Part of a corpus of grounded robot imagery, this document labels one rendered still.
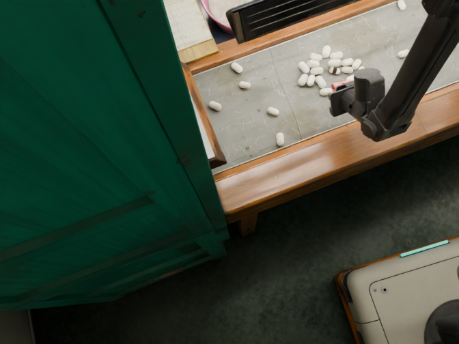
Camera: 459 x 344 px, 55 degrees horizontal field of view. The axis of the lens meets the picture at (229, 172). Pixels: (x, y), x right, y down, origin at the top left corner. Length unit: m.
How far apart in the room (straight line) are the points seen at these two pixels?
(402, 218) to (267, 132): 0.97
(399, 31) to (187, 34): 0.62
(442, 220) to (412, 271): 0.44
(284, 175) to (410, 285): 0.73
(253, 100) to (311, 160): 0.24
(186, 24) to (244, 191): 0.52
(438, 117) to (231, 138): 0.56
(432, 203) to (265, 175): 1.08
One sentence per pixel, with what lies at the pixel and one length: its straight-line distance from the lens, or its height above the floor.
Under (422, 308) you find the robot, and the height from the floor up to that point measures 0.28.
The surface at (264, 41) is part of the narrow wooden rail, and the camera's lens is 1.31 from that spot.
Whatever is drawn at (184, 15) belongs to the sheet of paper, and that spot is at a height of 0.78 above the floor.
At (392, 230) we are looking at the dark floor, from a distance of 2.00.
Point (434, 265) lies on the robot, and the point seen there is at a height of 0.28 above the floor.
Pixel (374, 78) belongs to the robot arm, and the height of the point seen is 1.02.
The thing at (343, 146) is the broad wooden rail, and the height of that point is 0.76.
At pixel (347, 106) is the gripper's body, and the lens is 1.09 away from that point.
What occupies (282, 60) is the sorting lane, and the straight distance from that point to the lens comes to 1.32.
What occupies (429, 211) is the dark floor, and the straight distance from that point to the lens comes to 2.07.
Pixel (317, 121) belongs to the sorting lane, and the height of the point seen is 0.74.
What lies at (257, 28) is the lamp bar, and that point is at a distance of 0.97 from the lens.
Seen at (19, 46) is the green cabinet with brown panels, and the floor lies 1.69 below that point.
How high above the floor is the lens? 1.88
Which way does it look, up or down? 75 degrees down
